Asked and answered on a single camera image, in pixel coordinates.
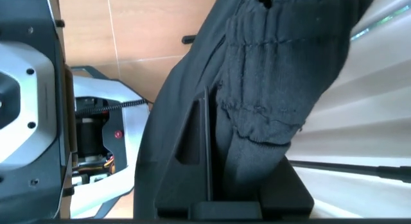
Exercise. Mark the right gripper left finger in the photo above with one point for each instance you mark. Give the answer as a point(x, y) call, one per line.
point(192, 172)

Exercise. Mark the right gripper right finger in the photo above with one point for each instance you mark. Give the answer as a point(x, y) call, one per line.
point(289, 195)

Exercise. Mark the beige curtain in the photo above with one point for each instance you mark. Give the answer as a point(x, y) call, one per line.
point(369, 105)

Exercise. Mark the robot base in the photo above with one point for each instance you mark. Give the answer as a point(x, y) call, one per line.
point(32, 105)

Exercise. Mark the black clothes rack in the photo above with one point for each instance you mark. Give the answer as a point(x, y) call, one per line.
point(353, 168)

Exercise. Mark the black shorts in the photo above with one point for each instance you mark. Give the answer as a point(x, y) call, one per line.
point(273, 73)

